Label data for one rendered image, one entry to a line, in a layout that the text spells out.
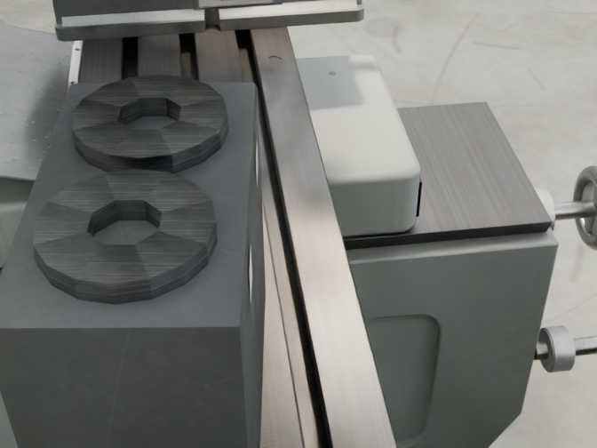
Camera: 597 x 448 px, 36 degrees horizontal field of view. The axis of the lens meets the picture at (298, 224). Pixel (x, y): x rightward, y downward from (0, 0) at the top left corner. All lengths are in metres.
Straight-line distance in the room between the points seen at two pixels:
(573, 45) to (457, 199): 2.05
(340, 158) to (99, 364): 0.64
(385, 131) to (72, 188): 0.65
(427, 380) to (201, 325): 0.86
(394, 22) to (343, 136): 2.13
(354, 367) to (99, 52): 0.53
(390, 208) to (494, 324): 0.24
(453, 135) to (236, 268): 0.83
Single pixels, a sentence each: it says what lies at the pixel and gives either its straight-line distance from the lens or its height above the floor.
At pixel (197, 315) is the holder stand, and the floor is 1.13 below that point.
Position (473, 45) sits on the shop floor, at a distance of 3.09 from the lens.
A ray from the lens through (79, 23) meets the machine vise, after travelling 1.07.
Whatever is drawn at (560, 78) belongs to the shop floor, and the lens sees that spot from 2.96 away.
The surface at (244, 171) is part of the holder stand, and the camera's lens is 0.51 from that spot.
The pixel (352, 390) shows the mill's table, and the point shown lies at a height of 0.94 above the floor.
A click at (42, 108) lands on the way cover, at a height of 0.88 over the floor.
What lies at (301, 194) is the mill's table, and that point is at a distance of 0.81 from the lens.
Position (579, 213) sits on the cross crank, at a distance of 1.32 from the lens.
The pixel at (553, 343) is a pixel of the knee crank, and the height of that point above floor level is 0.55.
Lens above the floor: 1.43
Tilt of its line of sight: 39 degrees down
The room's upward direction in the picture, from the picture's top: 1 degrees counter-clockwise
